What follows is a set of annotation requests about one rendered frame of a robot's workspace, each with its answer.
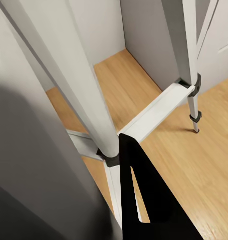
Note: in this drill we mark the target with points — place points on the desk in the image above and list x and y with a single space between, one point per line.
147 39

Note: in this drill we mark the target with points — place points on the camera tripod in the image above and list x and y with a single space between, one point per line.
46 190

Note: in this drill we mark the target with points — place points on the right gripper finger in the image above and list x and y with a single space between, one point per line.
168 220

